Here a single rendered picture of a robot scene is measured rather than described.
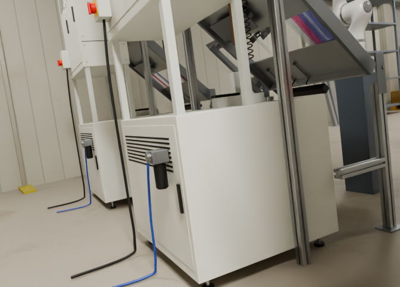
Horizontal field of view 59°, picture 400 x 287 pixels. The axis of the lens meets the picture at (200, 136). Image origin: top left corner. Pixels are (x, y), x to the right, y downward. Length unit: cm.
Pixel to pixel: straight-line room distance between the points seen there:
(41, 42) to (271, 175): 363
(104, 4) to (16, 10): 295
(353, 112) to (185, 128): 134
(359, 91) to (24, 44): 351
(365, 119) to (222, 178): 122
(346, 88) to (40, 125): 330
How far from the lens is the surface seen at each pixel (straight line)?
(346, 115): 230
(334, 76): 184
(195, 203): 118
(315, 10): 153
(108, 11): 171
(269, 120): 131
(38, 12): 464
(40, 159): 443
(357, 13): 228
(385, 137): 171
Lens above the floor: 64
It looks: 5 degrees down
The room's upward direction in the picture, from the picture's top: 8 degrees counter-clockwise
